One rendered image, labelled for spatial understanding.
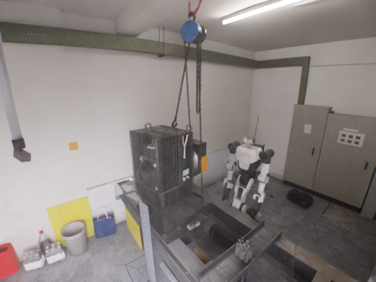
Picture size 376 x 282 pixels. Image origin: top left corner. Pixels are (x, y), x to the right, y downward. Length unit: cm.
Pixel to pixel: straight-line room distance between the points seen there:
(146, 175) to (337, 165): 330
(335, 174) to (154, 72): 355
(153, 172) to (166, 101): 157
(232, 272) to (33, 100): 252
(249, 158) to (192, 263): 119
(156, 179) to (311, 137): 309
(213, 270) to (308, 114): 315
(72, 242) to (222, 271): 185
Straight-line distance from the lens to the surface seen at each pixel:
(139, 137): 175
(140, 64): 276
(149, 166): 163
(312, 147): 398
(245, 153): 210
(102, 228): 295
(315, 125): 389
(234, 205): 237
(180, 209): 182
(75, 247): 283
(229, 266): 171
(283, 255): 212
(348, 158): 389
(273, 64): 437
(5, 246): 307
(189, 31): 145
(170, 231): 194
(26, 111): 247
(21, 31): 242
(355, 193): 407
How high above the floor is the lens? 201
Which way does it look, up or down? 16 degrees down
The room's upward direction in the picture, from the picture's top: straight up
